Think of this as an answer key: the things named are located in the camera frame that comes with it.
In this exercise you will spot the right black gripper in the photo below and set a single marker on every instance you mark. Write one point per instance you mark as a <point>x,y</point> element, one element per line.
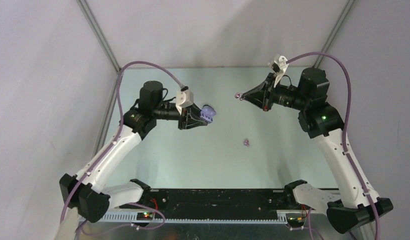
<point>263,100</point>

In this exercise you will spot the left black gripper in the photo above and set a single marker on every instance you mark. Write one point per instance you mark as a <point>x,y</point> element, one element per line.
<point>189,121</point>

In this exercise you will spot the purple earbud charging case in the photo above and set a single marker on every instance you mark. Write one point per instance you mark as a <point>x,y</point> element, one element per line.
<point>208,113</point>

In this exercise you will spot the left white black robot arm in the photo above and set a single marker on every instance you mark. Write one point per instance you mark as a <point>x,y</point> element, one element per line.
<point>134,126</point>

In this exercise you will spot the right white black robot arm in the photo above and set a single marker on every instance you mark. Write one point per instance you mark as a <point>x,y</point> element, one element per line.
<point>324,125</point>

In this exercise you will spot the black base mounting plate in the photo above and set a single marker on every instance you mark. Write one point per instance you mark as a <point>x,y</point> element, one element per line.
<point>220,204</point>

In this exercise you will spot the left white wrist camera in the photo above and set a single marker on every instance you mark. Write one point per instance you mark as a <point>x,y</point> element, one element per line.
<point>183,99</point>

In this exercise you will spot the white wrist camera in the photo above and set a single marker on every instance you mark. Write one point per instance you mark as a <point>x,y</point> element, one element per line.
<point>183,99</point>
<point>279,65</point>

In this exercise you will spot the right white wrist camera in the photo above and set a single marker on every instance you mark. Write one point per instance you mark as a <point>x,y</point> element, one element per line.
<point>279,65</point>

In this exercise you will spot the right aluminium corner post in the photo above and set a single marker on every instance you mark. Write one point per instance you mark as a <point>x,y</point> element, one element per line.
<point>336,29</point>

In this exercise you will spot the aluminium corner post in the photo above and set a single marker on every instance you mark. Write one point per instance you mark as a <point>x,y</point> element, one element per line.
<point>336,29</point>
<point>98,32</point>

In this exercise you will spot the aluminium frame rail front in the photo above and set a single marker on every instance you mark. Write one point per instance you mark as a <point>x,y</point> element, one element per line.
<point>92,204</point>

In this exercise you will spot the left aluminium corner post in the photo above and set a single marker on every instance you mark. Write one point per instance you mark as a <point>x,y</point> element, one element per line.
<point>98,32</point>

